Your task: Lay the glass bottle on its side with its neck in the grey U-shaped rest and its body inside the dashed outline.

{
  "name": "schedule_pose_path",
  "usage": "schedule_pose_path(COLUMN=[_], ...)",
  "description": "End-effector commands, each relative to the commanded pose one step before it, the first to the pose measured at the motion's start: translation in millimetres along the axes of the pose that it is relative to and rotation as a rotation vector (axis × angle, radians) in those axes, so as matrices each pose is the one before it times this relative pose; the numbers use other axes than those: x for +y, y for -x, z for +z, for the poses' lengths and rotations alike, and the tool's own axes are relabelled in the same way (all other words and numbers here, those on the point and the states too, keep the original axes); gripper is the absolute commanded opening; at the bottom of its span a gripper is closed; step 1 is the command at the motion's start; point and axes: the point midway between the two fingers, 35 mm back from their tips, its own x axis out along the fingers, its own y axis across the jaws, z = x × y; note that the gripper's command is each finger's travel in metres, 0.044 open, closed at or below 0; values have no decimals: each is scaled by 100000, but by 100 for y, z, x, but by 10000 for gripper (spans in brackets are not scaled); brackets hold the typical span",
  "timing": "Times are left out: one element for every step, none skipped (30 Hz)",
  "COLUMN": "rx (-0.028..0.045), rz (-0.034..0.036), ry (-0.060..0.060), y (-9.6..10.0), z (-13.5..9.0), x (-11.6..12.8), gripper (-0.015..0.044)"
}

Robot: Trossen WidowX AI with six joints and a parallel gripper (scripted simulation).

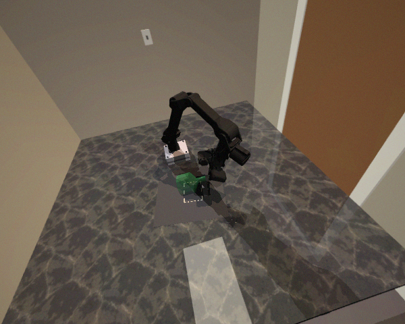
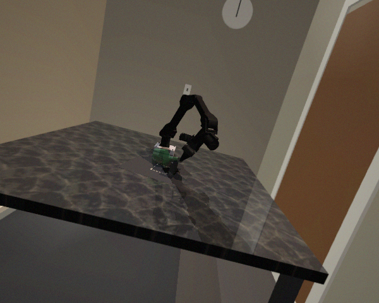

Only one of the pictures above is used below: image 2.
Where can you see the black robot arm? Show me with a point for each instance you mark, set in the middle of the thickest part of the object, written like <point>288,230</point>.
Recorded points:
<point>208,120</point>

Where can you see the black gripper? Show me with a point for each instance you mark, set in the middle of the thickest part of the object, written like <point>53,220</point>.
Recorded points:
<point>189,150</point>

